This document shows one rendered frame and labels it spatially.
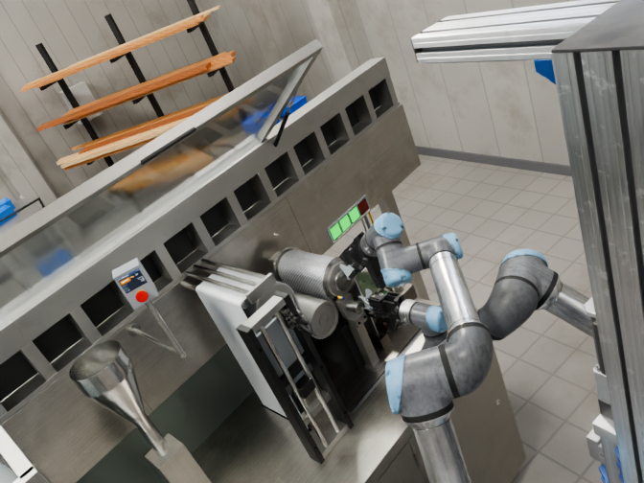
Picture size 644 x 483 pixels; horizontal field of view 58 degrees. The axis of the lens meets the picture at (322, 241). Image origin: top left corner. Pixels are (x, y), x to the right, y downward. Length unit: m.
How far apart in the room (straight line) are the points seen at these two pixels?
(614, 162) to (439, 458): 0.77
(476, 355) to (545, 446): 1.61
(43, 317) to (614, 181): 1.44
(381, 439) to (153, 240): 0.92
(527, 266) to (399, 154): 1.13
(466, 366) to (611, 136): 0.64
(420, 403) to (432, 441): 0.09
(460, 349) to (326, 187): 1.15
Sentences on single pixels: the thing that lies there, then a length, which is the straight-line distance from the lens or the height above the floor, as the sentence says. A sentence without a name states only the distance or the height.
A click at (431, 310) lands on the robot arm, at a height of 1.15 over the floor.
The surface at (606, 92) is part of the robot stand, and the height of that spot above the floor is 1.98.
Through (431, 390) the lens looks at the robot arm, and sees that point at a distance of 1.26.
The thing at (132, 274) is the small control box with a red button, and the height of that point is 1.69.
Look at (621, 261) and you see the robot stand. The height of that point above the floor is 1.74.
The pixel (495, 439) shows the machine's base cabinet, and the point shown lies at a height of 0.39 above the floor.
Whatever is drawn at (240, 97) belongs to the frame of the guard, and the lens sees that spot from 1.49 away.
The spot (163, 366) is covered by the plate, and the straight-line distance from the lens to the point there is 1.95.
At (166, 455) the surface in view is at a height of 1.17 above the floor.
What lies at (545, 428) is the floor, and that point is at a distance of 2.90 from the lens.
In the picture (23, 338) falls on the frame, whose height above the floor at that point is 1.60.
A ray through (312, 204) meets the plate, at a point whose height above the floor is 1.34.
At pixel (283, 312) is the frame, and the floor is 1.40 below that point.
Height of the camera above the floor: 2.26
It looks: 28 degrees down
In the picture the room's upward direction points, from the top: 24 degrees counter-clockwise
